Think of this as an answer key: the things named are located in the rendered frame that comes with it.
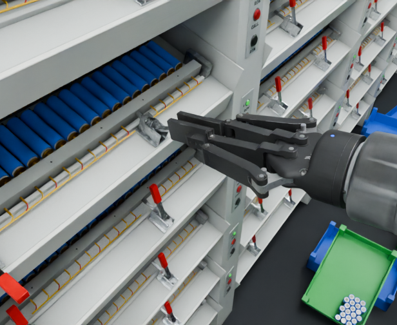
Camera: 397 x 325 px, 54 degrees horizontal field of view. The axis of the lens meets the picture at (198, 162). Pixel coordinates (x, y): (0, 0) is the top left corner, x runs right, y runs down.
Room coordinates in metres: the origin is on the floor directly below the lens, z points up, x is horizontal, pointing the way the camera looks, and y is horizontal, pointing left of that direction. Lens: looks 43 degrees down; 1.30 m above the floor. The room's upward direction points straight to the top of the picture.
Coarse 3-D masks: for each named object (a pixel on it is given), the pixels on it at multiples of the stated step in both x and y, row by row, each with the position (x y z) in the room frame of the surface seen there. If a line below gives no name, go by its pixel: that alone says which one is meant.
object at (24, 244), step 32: (192, 32) 0.62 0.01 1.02; (224, 64) 0.58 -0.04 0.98; (192, 96) 0.54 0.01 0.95; (224, 96) 0.55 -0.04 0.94; (128, 160) 0.39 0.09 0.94; (160, 160) 0.43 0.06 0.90; (64, 192) 0.32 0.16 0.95; (96, 192) 0.33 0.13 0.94; (32, 224) 0.28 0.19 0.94; (64, 224) 0.28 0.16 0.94; (0, 256) 0.24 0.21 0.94; (32, 256) 0.25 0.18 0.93; (0, 288) 0.21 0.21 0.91
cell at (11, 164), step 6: (0, 144) 0.36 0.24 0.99; (0, 150) 0.35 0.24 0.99; (6, 150) 0.35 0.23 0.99; (0, 156) 0.34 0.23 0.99; (6, 156) 0.34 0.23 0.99; (12, 156) 0.35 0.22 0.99; (0, 162) 0.34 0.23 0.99; (6, 162) 0.34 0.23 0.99; (12, 162) 0.34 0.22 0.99; (18, 162) 0.34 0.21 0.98; (6, 168) 0.33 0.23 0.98; (12, 168) 0.33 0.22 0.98; (12, 174) 0.33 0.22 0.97
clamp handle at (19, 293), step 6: (0, 270) 0.21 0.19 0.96; (0, 276) 0.20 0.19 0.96; (6, 276) 0.20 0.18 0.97; (0, 282) 0.19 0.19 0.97; (6, 282) 0.19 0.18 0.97; (12, 282) 0.19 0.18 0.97; (18, 282) 0.19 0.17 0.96; (6, 288) 0.19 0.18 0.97; (12, 288) 0.19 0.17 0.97; (18, 288) 0.19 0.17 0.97; (24, 288) 0.19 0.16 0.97; (12, 294) 0.18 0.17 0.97; (18, 294) 0.18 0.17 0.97; (24, 294) 0.18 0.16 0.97; (18, 300) 0.17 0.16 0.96
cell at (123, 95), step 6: (96, 72) 0.51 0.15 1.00; (96, 78) 0.51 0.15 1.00; (102, 78) 0.51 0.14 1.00; (102, 84) 0.50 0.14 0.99; (108, 84) 0.50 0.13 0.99; (114, 84) 0.50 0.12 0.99; (108, 90) 0.49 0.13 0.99; (114, 90) 0.49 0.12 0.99; (120, 90) 0.49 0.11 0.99; (114, 96) 0.48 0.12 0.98; (120, 96) 0.48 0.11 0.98; (126, 96) 0.48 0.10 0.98; (120, 102) 0.48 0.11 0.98
